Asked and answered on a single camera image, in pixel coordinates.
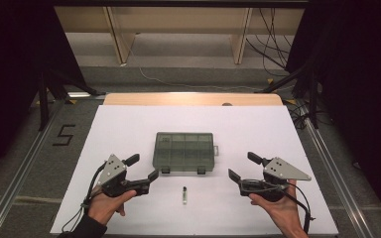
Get bundle of black cables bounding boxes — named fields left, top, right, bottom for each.
left=245, top=7, right=294, bottom=77

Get grey transparent compartment box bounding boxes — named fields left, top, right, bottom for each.
left=152, top=131, right=219, bottom=176

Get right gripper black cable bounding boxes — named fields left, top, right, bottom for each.
left=286, top=182, right=316, bottom=234

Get aluminium floor rail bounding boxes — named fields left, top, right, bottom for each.
left=301, top=113, right=375, bottom=238
left=0, top=98, right=67, bottom=238

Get white floor cable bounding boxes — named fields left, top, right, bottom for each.
left=120, top=33, right=266, bottom=92

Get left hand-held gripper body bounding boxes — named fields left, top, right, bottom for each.
left=97, top=153, right=152, bottom=198

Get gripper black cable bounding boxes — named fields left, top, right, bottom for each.
left=286, top=182, right=316, bottom=234
left=61, top=161, right=109, bottom=233

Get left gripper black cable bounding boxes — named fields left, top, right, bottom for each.
left=61, top=161, right=109, bottom=233

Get black metal stand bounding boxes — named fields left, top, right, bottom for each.
left=37, top=67, right=107, bottom=132
left=260, top=62, right=321, bottom=130

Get white table sheet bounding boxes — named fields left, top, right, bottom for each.
left=50, top=104, right=339, bottom=236

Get person's right hand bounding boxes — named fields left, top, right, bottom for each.
left=248, top=179, right=309, bottom=237

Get black curtain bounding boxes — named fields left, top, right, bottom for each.
left=285, top=0, right=381, bottom=230
left=0, top=0, right=87, bottom=186

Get person's left hand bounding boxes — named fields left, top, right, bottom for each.
left=86, top=185, right=138, bottom=226

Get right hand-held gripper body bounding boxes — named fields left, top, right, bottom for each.
left=238, top=156, right=313, bottom=203

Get light wooden shelf unit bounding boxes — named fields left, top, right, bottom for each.
left=54, top=6, right=306, bottom=65

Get black floor cables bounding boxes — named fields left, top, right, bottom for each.
left=289, top=100, right=314, bottom=131

